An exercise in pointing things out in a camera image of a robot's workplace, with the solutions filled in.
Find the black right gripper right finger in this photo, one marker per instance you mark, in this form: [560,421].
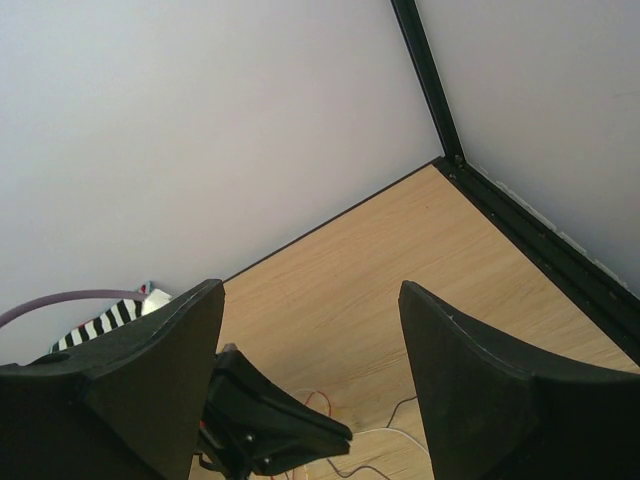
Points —
[496,407]

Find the black enclosure frame post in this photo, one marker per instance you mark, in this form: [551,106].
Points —
[536,106]

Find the black white striped cloth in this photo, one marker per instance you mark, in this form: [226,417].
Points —
[119,314]

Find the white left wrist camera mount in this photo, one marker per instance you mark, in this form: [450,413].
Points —
[155,300]

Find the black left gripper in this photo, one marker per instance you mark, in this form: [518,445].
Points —
[254,427]

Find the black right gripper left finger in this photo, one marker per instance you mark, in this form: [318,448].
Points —
[126,405]

